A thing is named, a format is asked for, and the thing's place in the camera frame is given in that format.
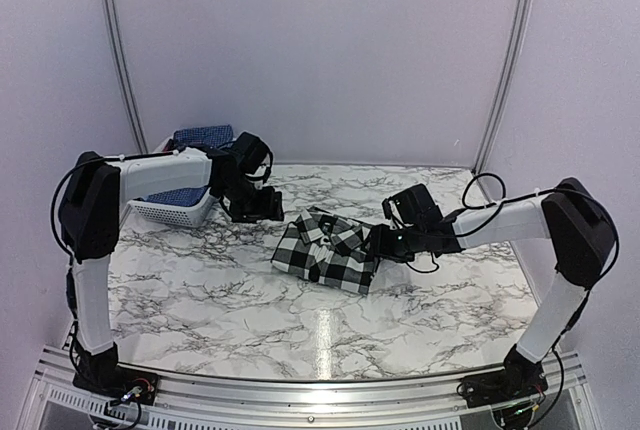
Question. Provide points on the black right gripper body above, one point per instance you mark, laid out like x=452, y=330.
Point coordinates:
x=401, y=249

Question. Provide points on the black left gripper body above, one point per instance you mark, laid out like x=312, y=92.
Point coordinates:
x=249, y=204

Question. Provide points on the black white checked shirt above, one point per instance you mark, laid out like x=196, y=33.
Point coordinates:
x=327, y=249

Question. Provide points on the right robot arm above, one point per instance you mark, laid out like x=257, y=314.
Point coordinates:
x=583, y=236

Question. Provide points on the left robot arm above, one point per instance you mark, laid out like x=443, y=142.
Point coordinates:
x=85, y=220

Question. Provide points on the white plastic basket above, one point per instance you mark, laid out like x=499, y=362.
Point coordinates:
x=185, y=207

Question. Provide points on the blue gingham shirt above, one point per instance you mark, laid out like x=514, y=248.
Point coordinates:
x=217, y=136

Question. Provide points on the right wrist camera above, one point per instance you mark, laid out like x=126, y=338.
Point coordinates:
x=388, y=211

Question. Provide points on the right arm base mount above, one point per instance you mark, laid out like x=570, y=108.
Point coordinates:
x=499, y=386

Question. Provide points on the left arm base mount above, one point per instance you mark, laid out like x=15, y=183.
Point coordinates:
x=130, y=386

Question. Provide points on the aluminium front frame rail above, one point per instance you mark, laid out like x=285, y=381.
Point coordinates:
x=185, y=401

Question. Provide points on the left aluminium corner post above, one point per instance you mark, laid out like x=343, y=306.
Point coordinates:
x=117, y=48

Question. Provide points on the aluminium corner post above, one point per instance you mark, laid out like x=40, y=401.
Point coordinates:
x=499, y=102
x=117, y=48

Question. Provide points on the right aluminium corner post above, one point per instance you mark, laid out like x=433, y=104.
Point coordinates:
x=499, y=102

